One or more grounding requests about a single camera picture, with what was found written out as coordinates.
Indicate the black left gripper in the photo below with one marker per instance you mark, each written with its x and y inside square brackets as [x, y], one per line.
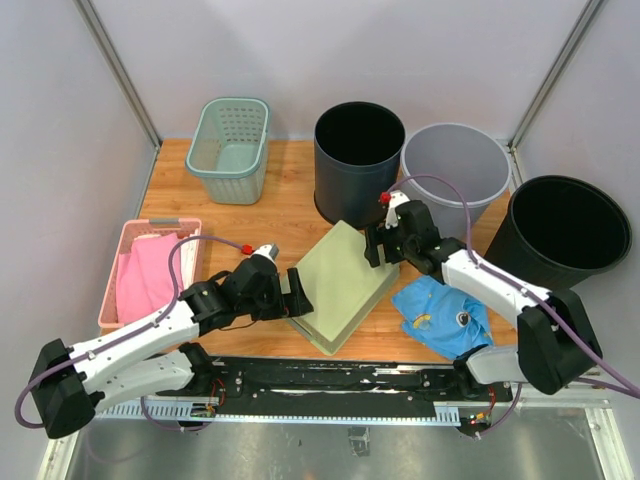
[299, 303]

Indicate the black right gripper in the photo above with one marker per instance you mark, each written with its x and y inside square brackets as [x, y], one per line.
[371, 251]

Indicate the light green plastic basket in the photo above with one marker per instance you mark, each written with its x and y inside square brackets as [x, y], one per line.
[341, 286]

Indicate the dark blue cylindrical bin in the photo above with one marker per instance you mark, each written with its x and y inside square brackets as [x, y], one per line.
[357, 148]

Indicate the grey plastic bin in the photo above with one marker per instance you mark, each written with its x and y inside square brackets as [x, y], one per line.
[457, 171]

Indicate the teal plastic basket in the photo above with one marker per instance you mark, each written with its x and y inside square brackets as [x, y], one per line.
[229, 150]

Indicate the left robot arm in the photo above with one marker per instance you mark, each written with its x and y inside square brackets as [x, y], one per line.
[71, 384]

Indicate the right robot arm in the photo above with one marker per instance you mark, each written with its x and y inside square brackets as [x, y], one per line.
[555, 344]

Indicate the blue cartoon print cloth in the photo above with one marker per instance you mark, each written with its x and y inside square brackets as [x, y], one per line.
[444, 319]

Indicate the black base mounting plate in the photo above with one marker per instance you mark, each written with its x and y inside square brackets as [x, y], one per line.
[244, 384]

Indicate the pink cloth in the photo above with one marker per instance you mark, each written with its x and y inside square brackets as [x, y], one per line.
[143, 281]

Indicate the pink plastic basket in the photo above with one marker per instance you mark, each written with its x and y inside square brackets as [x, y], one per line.
[187, 261]

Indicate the black plastic bin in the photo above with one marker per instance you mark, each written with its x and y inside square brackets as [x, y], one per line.
[558, 231]

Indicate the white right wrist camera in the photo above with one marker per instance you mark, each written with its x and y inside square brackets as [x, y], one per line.
[392, 201]

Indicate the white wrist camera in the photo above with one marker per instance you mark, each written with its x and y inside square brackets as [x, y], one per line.
[392, 201]
[269, 251]

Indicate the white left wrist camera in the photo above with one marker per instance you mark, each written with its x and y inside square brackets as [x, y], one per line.
[269, 251]

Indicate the white slotted cable duct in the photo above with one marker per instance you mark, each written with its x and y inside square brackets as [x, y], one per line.
[196, 414]

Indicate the aluminium frame rail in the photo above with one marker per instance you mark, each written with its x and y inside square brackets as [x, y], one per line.
[581, 397]

